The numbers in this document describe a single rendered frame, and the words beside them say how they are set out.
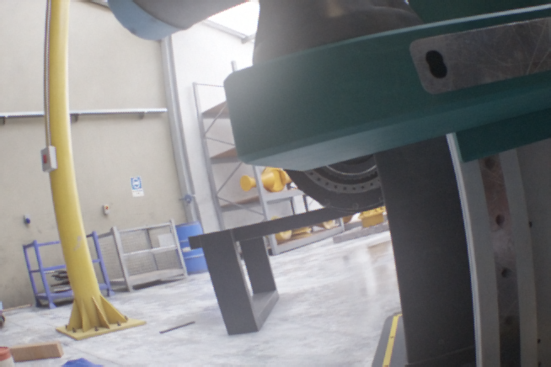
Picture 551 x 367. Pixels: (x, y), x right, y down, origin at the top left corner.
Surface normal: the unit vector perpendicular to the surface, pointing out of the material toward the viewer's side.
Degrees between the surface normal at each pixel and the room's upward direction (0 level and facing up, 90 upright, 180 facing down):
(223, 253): 90
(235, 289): 90
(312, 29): 90
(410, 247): 90
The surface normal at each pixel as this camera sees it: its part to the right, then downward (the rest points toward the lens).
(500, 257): -0.29, -0.02
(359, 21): -0.04, -0.08
